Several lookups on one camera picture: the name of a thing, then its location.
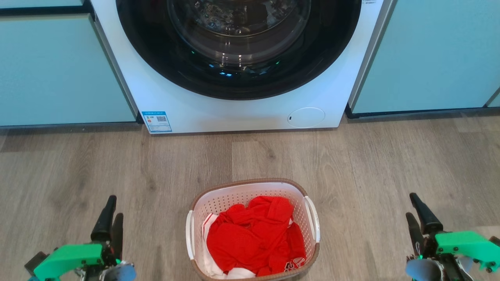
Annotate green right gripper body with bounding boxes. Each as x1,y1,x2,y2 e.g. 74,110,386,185
406,230,500,281

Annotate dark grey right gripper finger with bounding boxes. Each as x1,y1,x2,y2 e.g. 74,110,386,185
409,192,444,235
405,212,425,256

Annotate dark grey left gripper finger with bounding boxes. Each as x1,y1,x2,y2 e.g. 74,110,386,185
90,195,117,242
111,213,124,260

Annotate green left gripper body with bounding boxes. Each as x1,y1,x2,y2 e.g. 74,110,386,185
24,241,122,281

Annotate white perforated laundry basket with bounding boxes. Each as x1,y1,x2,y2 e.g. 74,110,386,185
186,178,321,281

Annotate white garment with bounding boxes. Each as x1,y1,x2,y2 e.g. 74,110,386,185
201,213,256,280

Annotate blue energy label sticker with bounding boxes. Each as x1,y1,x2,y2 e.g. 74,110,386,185
141,111,173,133

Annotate red garment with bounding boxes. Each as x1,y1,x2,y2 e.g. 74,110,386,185
206,196,307,277

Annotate round white filter cover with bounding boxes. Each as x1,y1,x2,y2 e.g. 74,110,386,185
287,107,326,128

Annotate pale teal cabinet door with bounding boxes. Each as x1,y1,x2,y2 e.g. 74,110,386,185
351,0,500,114
0,14,138,127

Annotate white front-load washing machine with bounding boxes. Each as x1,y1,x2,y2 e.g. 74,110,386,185
90,0,394,134

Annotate black round washer door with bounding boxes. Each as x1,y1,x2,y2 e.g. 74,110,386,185
116,0,362,100

